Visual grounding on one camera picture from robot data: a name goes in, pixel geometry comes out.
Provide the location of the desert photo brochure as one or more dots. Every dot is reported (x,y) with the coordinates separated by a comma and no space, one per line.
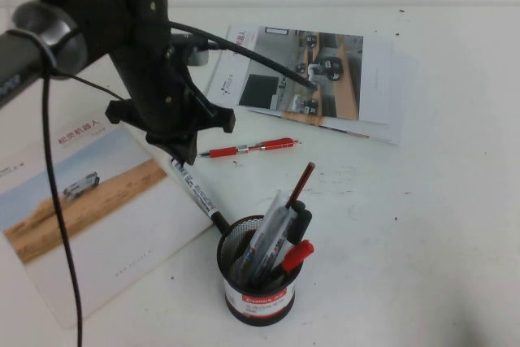
(101,221)

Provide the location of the office photo brochure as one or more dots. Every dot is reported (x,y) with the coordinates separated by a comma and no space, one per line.
(345,79)

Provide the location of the red cap marker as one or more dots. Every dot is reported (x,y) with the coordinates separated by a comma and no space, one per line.
(298,255)

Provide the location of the grey barrel pen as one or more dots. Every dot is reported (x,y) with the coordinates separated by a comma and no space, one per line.
(274,253)

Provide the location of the white marker pen black cap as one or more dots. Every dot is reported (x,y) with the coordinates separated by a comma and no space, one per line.
(195,188)

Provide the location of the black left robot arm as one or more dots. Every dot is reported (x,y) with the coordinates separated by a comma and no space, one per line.
(109,9)

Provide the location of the red gel pen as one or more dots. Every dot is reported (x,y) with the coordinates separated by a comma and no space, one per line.
(276,144)

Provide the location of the black mesh pen holder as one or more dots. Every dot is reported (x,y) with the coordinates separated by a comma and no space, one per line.
(260,306)

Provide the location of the brochure with wood print edge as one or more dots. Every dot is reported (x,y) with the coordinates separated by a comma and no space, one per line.
(345,127)

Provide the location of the red and black pencil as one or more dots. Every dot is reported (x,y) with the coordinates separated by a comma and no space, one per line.
(302,184)

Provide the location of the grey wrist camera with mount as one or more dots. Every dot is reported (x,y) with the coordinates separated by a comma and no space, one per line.
(197,56)

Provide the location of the black marker with clip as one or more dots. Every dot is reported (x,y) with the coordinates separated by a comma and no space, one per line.
(301,221)

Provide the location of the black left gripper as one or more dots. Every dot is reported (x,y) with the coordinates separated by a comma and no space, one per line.
(162,95)

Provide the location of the clear plastic-wrapped pen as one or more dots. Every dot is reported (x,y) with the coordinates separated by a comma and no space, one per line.
(268,225)

